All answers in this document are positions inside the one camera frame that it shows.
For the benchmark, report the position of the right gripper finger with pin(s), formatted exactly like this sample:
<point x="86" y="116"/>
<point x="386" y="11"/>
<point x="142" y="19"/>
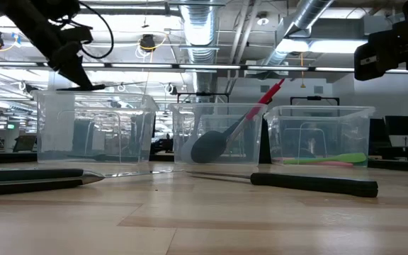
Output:
<point x="377" y="56"/>

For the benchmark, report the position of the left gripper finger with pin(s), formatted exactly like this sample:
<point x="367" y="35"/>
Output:
<point x="78" y="78"/>

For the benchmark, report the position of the green silicone spatula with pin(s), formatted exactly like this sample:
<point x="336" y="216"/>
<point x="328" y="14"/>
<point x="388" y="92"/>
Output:
<point x="349" y="158"/>

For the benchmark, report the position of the red spoon with metal shaft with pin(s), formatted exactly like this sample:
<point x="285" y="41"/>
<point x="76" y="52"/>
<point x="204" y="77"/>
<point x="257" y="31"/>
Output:
<point x="267" y="96"/>

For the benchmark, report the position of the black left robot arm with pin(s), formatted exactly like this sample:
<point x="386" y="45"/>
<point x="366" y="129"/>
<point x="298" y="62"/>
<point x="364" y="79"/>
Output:
<point x="30" y="21"/>

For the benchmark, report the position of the clear plastic bin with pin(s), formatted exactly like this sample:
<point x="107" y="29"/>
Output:
<point x="190" y="113"/>
<point x="83" y="106"/>
<point x="331" y="134"/>

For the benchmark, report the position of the long ceiling light strip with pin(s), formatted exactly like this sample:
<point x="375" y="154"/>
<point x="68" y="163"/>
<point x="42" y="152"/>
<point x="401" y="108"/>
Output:
<point x="140" y="65"/>

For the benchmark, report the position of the black background monitor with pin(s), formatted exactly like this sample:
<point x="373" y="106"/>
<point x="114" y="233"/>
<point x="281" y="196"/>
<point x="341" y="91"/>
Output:
<point x="400" y="125"/>

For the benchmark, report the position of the green lit sign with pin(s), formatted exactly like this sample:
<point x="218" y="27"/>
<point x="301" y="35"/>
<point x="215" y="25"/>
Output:
<point x="11" y="126"/>

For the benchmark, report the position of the round ceiling sensor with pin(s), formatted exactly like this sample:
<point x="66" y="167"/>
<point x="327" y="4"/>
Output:
<point x="263" y="20"/>

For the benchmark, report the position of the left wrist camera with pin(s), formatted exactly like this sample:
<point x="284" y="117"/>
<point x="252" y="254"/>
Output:
<point x="76" y="35"/>

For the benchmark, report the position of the black distant station frame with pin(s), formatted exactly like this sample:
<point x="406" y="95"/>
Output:
<point x="314" y="98"/>
<point x="204" y="94"/>

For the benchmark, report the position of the silver ceiling air duct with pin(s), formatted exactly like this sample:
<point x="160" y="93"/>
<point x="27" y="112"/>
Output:
<point x="198" y="32"/>
<point x="310" y="12"/>

